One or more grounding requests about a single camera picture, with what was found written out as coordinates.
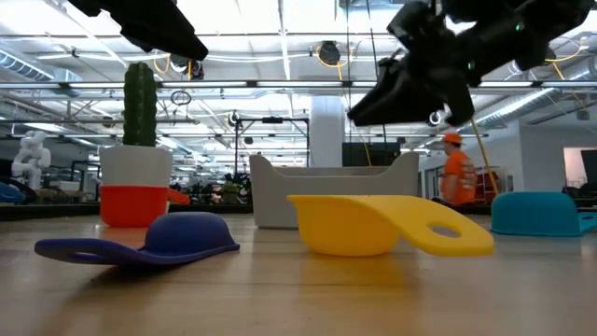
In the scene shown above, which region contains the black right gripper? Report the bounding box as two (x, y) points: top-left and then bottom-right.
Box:
(347, 0), (478, 128)

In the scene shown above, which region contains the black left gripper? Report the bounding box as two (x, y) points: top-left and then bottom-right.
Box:
(67, 0), (210, 63)

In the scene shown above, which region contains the yellow measuring cup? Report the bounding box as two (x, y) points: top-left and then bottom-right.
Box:
(285, 193), (495, 259)

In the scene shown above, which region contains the grey plastic basket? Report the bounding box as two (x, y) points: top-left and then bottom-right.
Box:
(248, 150), (421, 231)

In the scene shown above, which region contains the red measuring cup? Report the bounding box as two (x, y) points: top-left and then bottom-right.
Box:
(99, 184), (192, 229)

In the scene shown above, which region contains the teal measuring cup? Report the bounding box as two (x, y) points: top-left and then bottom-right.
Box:
(490, 190), (597, 238)

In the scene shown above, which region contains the small navy measuring cup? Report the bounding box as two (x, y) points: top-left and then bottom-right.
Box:
(34, 211), (242, 268)

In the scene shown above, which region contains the white building column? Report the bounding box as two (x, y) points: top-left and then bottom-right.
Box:
(309, 95), (347, 156)

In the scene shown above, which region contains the green cactus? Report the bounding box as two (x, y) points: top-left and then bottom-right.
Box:
(122, 61), (159, 148)

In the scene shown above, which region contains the person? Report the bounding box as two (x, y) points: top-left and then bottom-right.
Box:
(439, 132), (478, 207)

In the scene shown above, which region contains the black gantry stand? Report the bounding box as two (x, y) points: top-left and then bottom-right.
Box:
(233, 116), (311, 169)

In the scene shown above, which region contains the red tool cart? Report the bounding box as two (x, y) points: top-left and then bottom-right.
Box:
(474, 170), (503, 203)

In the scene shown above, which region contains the white hexagonal plant pot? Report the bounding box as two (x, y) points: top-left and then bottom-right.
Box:
(98, 145), (174, 189)

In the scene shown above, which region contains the small potted plant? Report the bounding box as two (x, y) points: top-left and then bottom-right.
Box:
(220, 180), (240, 204)

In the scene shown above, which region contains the white humanoid robot figure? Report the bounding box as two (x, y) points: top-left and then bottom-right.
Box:
(10, 130), (52, 190)

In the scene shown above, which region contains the black monitor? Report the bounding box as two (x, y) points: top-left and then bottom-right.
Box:
(579, 148), (597, 186)

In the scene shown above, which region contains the black hanging cable reel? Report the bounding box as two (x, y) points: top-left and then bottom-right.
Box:
(318, 40), (342, 67)
(168, 54), (205, 80)

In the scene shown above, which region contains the black wall screen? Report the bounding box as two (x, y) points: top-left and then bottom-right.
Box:
(341, 141), (402, 168)

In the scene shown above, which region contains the yellow cable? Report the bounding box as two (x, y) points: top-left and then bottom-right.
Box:
(469, 116), (500, 195)

